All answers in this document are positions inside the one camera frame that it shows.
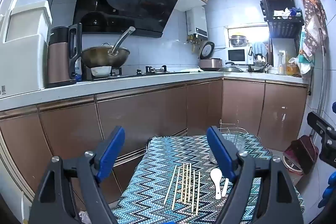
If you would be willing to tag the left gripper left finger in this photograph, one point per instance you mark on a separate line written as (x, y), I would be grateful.
(54, 201)

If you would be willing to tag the wooden chopstick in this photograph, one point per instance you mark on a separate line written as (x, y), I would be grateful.
(175, 190)
(170, 185)
(182, 183)
(198, 193)

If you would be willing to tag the maroon dustpan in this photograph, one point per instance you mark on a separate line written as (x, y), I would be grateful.
(303, 153)

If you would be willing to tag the lower copper cabinets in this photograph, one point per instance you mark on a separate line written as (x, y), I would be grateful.
(59, 125)

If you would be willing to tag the zigzag woven table mat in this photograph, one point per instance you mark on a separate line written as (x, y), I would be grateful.
(206, 179)

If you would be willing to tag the orange liquid bottle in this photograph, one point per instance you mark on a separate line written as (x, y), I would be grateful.
(291, 67)

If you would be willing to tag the clear spray bottle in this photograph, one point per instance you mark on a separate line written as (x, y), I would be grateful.
(281, 63)

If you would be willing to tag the white bowl under wok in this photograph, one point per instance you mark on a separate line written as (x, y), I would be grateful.
(103, 71)

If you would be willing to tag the gas stove top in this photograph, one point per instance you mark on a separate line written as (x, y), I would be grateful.
(148, 71)

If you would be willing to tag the glass pan lid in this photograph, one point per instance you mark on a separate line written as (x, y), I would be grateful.
(230, 67)

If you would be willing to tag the blue grey hanging towel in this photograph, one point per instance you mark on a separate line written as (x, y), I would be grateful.
(259, 48)

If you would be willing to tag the copper rice cooker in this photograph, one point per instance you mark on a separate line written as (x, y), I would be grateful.
(206, 60)

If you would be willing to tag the brown patterned hanging apron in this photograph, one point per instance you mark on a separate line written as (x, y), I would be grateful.
(314, 27)

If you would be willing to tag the white microwave oven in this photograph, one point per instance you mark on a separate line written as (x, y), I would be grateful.
(240, 55)

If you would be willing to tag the steel pot on microwave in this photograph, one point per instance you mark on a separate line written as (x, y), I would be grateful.
(238, 41)

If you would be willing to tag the copper electric kettle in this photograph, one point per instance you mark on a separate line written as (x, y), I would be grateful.
(65, 47)

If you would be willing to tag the white storage box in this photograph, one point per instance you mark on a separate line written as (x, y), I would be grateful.
(24, 32)

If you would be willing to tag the white water heater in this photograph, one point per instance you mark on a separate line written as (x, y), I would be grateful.
(196, 22)

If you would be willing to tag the black range hood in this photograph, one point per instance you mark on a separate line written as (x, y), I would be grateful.
(149, 17)

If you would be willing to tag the wire utensil drainer basket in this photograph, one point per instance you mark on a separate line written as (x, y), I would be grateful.
(242, 139)

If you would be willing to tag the brass wok with handle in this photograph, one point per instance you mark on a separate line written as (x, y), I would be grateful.
(114, 56)

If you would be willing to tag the black wall dish rack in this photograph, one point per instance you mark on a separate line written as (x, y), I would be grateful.
(284, 19)

